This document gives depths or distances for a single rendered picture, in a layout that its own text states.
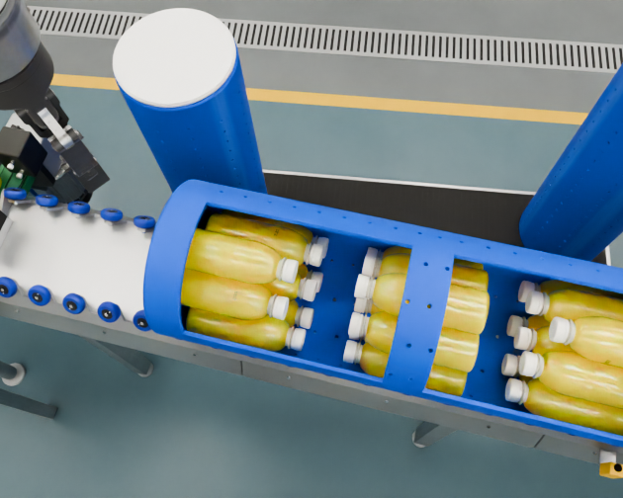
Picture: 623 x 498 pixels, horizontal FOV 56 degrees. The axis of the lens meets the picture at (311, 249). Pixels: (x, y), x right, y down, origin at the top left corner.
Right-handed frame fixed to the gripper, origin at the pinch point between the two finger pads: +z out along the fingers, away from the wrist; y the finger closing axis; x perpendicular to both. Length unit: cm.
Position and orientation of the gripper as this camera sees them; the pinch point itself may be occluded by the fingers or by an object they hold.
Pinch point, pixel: (85, 168)
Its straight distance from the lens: 74.4
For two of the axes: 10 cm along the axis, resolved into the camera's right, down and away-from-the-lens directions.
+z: 0.4, 3.7, 9.3
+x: -7.6, 6.1, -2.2
